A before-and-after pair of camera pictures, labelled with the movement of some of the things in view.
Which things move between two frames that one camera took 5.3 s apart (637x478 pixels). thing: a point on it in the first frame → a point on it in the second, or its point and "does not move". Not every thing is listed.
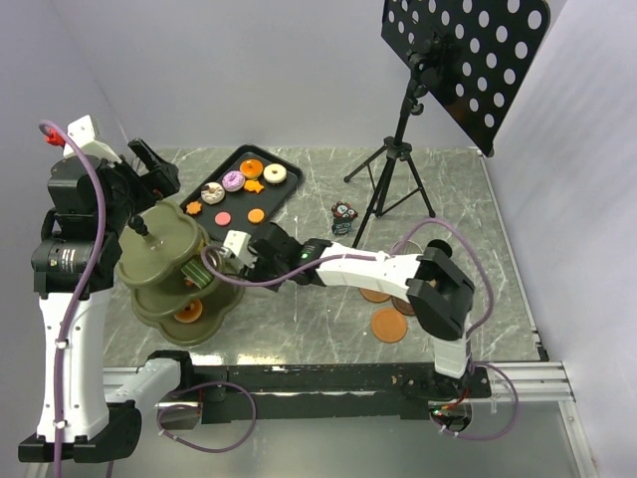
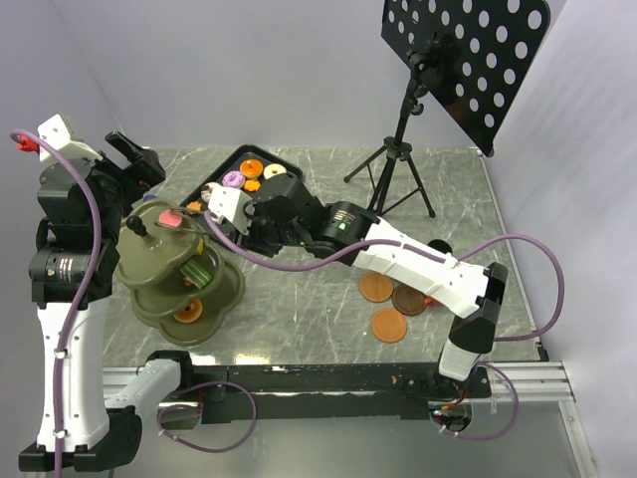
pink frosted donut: x=215 y=256 → x=171 y=218
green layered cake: x=195 y=273 does not move
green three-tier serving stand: x=159 y=258 does not move
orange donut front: x=189 y=313 does not move
